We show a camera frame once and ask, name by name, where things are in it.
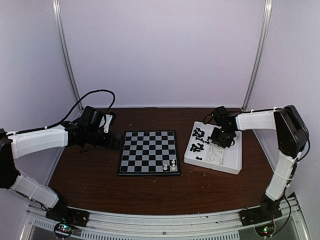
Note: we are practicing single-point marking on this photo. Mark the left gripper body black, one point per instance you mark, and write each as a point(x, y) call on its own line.
point(93, 138)

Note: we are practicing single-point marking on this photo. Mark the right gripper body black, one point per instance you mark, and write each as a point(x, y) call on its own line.
point(222, 138)

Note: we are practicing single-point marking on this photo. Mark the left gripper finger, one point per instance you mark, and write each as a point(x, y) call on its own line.
point(118, 136)
point(117, 144)

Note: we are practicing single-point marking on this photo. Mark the black white chessboard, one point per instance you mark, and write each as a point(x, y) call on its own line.
point(145, 152)

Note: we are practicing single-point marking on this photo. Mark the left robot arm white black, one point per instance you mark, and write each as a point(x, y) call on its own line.
point(14, 145)

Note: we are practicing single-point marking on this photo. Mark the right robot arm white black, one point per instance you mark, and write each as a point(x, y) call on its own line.
point(292, 137)

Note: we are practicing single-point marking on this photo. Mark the white chess pieces pile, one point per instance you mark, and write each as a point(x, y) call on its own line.
point(215, 154)

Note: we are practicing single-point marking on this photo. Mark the black chess pieces upper cluster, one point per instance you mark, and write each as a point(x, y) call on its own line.
point(199, 135)

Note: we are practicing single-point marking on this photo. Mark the black chess pieces cluster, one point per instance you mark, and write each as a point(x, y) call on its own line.
point(196, 147)
point(199, 135)

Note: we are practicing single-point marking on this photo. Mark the black chess pieces lower cluster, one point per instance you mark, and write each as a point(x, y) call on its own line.
point(196, 147)

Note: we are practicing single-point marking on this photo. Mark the left controller board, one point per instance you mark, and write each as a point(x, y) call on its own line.
point(62, 230)

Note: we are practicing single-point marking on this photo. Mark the controller board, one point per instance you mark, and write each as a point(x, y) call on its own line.
point(265, 231)
point(62, 230)

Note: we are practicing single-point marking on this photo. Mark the right controller board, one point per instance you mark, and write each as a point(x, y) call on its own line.
point(265, 231)

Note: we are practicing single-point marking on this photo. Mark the white plastic tray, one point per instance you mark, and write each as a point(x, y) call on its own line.
point(202, 152)

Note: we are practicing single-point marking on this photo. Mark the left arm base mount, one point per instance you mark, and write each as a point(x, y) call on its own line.
point(61, 212)

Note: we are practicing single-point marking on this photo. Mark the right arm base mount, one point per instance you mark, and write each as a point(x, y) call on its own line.
point(268, 210)

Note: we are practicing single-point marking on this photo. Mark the right aluminium frame post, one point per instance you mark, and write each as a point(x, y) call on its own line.
point(264, 30)

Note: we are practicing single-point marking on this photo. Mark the aluminium frame post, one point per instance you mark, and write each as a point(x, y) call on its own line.
point(264, 30)
point(65, 53)

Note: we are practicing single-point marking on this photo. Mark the aluminium front rail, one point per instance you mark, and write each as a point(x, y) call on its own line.
point(225, 225)

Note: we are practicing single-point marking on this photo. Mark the left aluminium frame post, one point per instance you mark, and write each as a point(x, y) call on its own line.
point(65, 53)

